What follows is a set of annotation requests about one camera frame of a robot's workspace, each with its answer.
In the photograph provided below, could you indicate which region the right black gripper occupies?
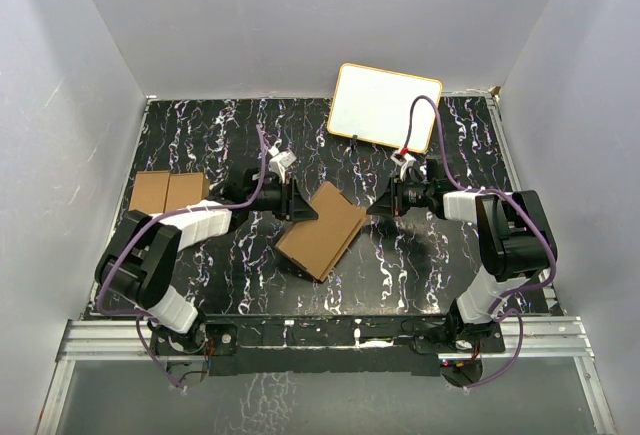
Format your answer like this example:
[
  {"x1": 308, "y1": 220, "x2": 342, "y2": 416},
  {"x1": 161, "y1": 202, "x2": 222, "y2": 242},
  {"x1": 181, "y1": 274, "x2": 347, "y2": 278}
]
[{"x1": 367, "y1": 173, "x2": 435, "y2": 217}]

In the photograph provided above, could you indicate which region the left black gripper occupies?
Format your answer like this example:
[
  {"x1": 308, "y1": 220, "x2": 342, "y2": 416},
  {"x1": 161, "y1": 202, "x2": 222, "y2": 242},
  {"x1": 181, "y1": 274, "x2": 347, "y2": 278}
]
[{"x1": 246, "y1": 177, "x2": 318, "y2": 223}]

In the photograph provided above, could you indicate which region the brown cardboard box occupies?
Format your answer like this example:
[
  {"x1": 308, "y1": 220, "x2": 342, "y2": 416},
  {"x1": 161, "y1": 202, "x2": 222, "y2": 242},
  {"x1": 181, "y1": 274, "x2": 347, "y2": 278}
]
[
  {"x1": 128, "y1": 171, "x2": 210, "y2": 215},
  {"x1": 276, "y1": 182, "x2": 368, "y2": 283}
]

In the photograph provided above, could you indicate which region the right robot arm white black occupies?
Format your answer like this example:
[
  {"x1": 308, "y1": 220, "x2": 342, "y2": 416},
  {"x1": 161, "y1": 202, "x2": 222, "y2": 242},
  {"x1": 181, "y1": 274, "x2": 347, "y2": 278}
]
[{"x1": 367, "y1": 159, "x2": 557, "y2": 352}]

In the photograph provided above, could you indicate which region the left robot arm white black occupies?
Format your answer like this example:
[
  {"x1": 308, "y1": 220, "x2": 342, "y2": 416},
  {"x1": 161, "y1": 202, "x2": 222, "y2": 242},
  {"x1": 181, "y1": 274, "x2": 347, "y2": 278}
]
[{"x1": 95, "y1": 168, "x2": 319, "y2": 354}]

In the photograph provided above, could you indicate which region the folded brown cardboard box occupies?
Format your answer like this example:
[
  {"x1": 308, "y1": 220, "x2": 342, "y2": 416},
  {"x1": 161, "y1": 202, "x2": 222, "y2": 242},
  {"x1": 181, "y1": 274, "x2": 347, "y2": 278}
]
[{"x1": 128, "y1": 171, "x2": 210, "y2": 215}]

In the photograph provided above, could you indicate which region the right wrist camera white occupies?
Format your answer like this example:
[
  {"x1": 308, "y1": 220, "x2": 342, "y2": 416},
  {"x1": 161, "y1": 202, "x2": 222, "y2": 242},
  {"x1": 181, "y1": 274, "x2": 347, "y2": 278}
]
[{"x1": 391, "y1": 148, "x2": 416, "y2": 180}]

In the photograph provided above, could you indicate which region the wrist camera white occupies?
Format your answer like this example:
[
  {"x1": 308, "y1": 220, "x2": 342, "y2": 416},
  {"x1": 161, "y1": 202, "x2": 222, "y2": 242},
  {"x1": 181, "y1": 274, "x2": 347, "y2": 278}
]
[
  {"x1": 268, "y1": 146, "x2": 297, "y2": 183},
  {"x1": 391, "y1": 148, "x2": 416, "y2": 180}
]

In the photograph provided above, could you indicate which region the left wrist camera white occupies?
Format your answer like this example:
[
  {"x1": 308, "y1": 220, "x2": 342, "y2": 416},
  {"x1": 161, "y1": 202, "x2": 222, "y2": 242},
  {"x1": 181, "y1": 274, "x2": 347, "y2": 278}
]
[{"x1": 268, "y1": 146, "x2": 297, "y2": 183}]

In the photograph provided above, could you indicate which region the white board yellow frame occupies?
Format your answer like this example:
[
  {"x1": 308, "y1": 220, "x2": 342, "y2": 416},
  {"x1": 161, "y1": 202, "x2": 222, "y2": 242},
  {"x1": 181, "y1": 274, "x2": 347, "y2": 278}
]
[{"x1": 327, "y1": 63, "x2": 443, "y2": 154}]

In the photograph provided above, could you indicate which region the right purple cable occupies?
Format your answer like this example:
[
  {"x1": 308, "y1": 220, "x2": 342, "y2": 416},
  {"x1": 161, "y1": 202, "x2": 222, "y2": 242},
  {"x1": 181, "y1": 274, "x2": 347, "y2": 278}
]
[{"x1": 402, "y1": 95, "x2": 558, "y2": 389}]

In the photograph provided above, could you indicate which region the purple cable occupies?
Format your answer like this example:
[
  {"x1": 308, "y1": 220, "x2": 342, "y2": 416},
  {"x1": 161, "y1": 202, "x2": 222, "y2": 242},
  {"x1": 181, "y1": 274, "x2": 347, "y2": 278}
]
[
  {"x1": 94, "y1": 124, "x2": 269, "y2": 392},
  {"x1": 402, "y1": 95, "x2": 558, "y2": 389}
]

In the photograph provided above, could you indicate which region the black base frame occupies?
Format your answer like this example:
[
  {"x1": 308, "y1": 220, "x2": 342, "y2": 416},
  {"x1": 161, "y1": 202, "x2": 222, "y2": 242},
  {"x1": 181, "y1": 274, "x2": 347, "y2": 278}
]
[{"x1": 151, "y1": 315, "x2": 505, "y2": 376}]

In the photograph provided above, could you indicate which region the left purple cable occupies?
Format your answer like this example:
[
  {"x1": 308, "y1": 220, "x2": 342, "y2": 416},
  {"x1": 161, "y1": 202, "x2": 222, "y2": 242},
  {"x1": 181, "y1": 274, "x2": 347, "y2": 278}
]
[{"x1": 94, "y1": 124, "x2": 269, "y2": 392}]

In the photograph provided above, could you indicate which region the aluminium rail frame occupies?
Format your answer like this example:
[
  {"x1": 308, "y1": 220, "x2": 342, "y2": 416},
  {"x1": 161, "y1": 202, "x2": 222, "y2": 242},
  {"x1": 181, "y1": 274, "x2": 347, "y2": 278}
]
[{"x1": 38, "y1": 314, "x2": 616, "y2": 434}]

